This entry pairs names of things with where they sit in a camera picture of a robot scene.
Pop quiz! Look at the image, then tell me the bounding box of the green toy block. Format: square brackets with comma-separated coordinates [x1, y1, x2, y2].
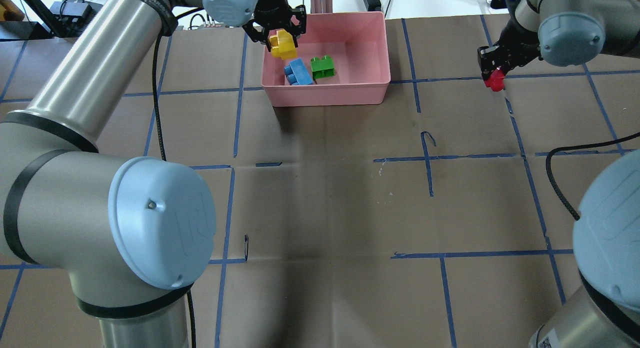
[310, 55, 336, 80]

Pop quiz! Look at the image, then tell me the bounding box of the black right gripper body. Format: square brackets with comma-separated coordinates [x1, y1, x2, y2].
[477, 18, 541, 81]

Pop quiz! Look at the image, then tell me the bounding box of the yellow toy block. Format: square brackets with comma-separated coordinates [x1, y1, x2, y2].
[268, 29, 298, 61]

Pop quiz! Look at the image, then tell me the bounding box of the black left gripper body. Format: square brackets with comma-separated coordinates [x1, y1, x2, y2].
[242, 0, 307, 51]

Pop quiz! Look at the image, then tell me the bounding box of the red toy block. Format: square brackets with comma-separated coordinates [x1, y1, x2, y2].
[484, 68, 506, 92]

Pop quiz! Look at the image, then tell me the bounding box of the aluminium frame post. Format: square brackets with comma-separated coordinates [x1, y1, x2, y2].
[310, 0, 333, 15]

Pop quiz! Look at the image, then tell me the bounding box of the blue toy block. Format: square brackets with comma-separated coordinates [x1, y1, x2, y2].
[283, 58, 314, 86]

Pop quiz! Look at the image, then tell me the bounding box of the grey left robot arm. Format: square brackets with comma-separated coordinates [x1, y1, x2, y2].
[1, 0, 306, 348]

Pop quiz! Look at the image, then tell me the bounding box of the pink plastic box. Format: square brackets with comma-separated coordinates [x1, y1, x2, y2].
[261, 11, 391, 107]

